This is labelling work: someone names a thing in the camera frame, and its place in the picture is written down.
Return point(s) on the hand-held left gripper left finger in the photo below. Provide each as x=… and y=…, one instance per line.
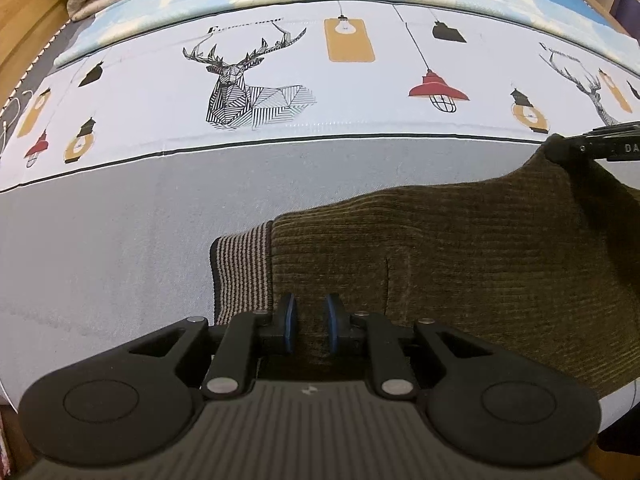
x=289, y=320

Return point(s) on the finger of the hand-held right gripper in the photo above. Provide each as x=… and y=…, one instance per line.
x=590, y=147

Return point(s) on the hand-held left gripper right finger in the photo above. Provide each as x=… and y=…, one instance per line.
x=331, y=322

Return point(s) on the olive brown knitted sweater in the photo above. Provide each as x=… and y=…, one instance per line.
x=450, y=260

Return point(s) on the purple board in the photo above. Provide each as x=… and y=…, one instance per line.
x=627, y=5

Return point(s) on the deer printed bed sheet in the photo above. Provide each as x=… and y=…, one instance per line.
x=125, y=260

